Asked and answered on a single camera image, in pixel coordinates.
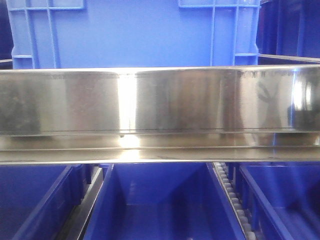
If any steel divider rail lower left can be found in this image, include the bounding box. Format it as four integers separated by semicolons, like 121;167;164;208
56;166;103;240

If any dark blue bin upper right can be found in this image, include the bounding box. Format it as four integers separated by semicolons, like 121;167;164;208
256;0;320;58

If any stainless steel shelf rail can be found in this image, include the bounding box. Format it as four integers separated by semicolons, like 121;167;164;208
0;64;320;165

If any dark blue bin lower right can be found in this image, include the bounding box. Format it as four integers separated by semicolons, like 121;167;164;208
233;162;320;240

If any light blue plastic crate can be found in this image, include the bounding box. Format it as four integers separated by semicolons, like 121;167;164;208
6;0;260;69

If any dark blue bin lower centre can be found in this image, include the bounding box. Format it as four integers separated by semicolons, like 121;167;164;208
84;162;245;240

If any dark blue bin lower left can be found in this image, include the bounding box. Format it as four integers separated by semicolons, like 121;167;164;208
0;164;94;240

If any dark blue bin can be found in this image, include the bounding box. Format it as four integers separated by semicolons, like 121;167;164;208
0;164;94;240
84;162;245;240
233;162;320;240
256;0;320;58

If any white roller track strip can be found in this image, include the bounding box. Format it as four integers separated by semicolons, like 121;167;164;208
212;162;257;240

